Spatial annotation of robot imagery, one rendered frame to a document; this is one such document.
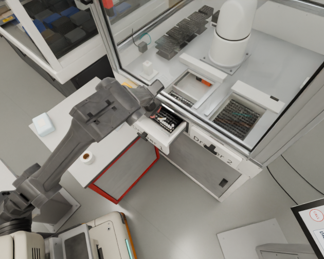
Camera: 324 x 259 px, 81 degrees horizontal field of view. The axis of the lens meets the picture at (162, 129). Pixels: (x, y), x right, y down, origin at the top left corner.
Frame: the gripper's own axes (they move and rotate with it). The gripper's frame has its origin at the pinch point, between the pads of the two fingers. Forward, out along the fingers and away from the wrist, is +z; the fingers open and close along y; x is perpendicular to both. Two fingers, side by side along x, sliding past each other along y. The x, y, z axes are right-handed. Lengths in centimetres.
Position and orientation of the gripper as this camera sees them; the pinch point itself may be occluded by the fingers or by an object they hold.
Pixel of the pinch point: (155, 114)
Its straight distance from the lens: 102.1
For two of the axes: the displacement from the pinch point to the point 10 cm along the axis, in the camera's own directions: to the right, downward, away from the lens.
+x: -7.4, -5.3, 4.1
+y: 6.2, -7.7, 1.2
